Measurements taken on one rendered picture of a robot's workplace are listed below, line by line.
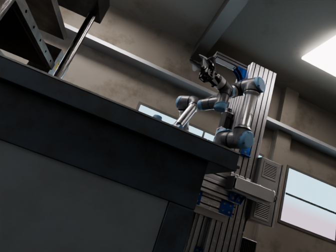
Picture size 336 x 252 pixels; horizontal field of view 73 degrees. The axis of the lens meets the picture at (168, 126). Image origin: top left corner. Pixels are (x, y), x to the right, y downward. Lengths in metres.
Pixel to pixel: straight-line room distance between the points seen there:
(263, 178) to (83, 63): 3.17
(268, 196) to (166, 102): 2.70
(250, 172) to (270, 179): 0.16
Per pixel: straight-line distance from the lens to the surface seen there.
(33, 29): 1.47
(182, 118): 1.82
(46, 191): 0.43
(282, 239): 4.70
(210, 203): 1.57
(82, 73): 3.96
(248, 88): 1.70
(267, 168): 1.92
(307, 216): 5.01
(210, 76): 1.34
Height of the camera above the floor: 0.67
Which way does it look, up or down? 18 degrees up
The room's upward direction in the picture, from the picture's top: 20 degrees clockwise
